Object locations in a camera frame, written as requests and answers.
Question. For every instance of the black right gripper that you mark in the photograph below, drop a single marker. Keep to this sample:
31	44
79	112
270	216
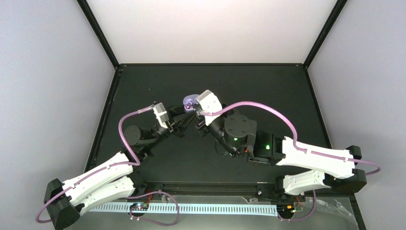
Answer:
199	126

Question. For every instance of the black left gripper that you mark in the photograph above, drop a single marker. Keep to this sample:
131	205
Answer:
175	121

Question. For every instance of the lavender earbud charging case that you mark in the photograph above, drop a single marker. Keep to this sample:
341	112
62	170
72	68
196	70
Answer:
192	100

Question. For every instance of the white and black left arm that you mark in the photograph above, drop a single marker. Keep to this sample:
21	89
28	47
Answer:
65	202

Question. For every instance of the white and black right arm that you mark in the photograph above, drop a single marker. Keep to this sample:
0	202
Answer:
325	168

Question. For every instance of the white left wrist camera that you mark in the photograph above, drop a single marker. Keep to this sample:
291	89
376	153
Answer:
161	115

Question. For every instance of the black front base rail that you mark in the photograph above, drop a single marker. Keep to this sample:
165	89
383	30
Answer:
209	187

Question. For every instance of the light blue slotted cable duct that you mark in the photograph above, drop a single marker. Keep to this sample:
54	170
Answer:
171	208

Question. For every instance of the black left rear frame post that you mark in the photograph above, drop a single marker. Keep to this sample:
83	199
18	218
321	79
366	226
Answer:
86	9

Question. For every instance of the black frame post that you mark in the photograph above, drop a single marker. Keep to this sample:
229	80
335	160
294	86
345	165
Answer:
328	25
86	9

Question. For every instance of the black right rear frame post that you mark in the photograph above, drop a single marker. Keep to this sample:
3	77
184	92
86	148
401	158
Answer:
328	25

